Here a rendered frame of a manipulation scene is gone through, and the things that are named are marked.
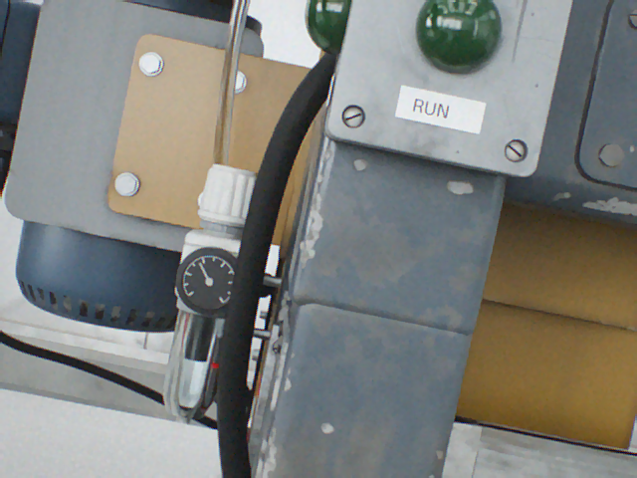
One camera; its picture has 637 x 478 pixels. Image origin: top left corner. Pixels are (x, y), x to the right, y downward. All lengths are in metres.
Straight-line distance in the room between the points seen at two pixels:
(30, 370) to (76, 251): 4.89
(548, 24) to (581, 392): 0.40
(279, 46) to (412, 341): 5.21
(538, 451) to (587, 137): 0.22
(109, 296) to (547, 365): 0.32
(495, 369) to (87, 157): 0.32
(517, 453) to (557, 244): 0.14
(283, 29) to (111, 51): 4.81
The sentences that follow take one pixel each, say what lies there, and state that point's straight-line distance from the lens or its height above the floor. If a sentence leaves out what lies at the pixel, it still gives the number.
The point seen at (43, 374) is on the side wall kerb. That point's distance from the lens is 5.79.
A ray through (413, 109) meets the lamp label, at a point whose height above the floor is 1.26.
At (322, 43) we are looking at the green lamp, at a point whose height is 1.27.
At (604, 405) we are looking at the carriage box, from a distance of 0.81.
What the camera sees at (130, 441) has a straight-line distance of 0.67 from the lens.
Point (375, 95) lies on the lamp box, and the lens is 0.43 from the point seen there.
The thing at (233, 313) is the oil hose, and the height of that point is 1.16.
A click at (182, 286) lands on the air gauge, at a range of 0.68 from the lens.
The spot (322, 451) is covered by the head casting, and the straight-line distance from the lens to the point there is 0.49.
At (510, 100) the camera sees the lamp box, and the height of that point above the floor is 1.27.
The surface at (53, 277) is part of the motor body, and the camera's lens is 0.92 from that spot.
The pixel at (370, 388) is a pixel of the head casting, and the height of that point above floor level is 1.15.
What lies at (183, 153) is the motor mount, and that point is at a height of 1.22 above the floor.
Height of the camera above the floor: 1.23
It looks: 3 degrees down
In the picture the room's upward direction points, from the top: 12 degrees clockwise
